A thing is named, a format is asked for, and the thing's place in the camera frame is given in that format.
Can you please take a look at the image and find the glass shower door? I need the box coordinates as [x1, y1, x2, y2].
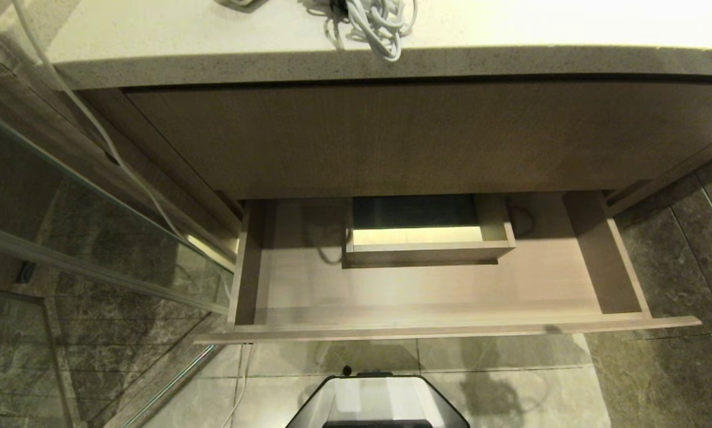
[0, 39, 237, 428]

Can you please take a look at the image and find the wooden vanity drawer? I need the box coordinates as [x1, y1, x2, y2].
[194, 190, 702, 345]

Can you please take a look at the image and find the thin white cable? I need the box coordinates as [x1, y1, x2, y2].
[12, 0, 255, 428]

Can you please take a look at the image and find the speckled stone countertop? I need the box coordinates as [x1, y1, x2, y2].
[0, 0, 712, 91]

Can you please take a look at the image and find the grey coiled power cable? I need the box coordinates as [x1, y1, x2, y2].
[299, 0, 419, 62]

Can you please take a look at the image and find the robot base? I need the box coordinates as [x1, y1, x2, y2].
[284, 366, 471, 428]

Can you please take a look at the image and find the upper wooden drawer front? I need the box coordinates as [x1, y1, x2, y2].
[79, 80, 712, 235]

